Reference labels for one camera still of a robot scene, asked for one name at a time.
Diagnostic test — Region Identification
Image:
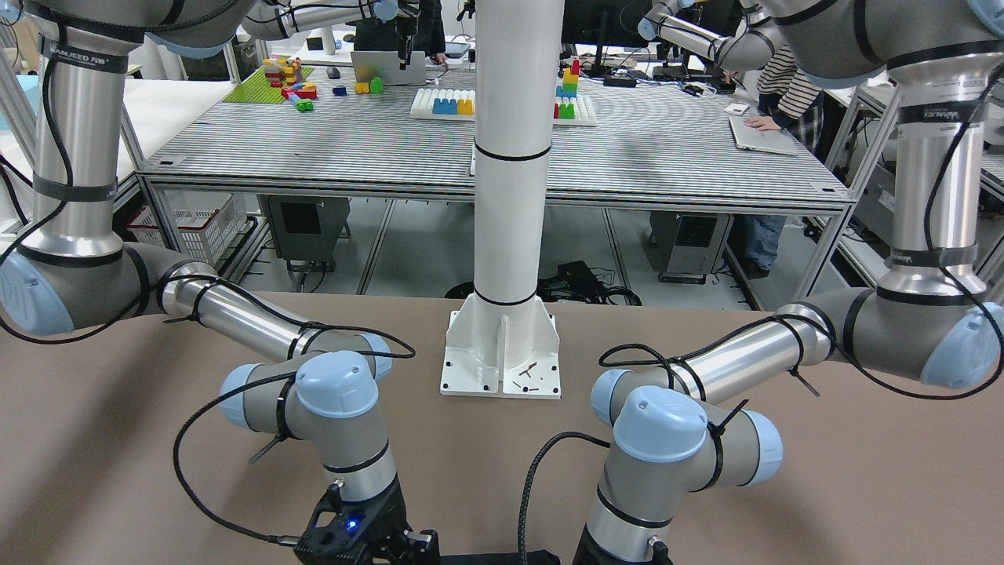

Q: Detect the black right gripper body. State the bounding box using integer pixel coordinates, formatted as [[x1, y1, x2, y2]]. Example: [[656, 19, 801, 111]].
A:
[[294, 478, 440, 564]]

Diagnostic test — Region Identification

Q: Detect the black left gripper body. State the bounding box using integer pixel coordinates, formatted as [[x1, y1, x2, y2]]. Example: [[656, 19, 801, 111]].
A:
[[573, 528, 673, 564]]

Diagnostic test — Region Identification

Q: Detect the black t-shirt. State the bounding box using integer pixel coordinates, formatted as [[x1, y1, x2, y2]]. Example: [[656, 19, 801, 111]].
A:
[[439, 549, 562, 565]]

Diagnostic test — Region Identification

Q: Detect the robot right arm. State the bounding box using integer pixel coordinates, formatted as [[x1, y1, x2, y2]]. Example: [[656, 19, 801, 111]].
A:
[[2, 1, 440, 564]]

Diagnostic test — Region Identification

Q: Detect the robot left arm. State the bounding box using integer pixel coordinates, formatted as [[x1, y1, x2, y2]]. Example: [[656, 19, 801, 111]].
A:
[[574, 1, 1002, 564]]

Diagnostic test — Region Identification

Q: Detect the grey computer box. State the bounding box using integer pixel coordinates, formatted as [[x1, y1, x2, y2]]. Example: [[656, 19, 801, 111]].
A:
[[258, 195, 349, 273], [648, 210, 733, 285]]

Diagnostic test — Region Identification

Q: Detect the white plastic basket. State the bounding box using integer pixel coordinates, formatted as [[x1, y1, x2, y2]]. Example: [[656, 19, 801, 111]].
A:
[[166, 191, 247, 268]]

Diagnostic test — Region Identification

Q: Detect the striped aluminium work table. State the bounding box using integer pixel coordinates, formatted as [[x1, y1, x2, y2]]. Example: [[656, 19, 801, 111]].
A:
[[141, 79, 853, 310]]

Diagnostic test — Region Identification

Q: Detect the white block tray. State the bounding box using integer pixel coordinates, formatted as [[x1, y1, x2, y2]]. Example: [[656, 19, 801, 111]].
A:
[[409, 87, 598, 126]]

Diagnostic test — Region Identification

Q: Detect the silver laptop on table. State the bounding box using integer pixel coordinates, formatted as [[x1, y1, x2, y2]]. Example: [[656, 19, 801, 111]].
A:
[[729, 117, 797, 156]]

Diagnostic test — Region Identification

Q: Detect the green lego baseplate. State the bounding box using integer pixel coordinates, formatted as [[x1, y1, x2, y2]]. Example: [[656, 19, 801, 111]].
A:
[[222, 62, 318, 104]]

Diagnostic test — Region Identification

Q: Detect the open laptop in background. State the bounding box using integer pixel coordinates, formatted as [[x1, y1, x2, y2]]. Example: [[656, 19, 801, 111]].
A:
[[351, 50, 427, 86]]

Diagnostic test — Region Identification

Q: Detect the person in striped shirt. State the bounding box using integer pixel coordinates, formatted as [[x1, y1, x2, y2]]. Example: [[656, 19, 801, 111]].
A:
[[741, 44, 824, 279]]

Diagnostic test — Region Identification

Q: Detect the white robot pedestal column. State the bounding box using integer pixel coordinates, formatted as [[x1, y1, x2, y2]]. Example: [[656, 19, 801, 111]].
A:
[[440, 1, 564, 399]]

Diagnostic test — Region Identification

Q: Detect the black cable pile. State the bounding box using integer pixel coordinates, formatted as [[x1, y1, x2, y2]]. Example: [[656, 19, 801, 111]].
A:
[[446, 261, 643, 307]]

